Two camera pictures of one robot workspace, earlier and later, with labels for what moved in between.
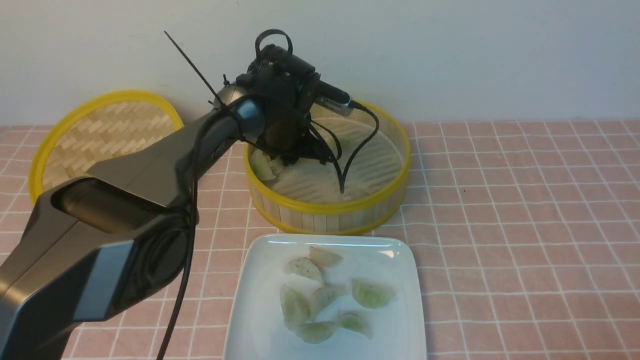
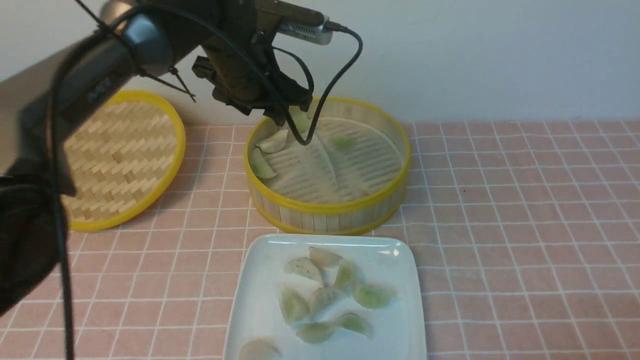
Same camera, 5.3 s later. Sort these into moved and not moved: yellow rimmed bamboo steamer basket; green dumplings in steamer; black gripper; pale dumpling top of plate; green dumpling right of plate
Moved: black gripper
Not moved: yellow rimmed bamboo steamer basket; green dumpling right of plate; green dumplings in steamer; pale dumpling top of plate
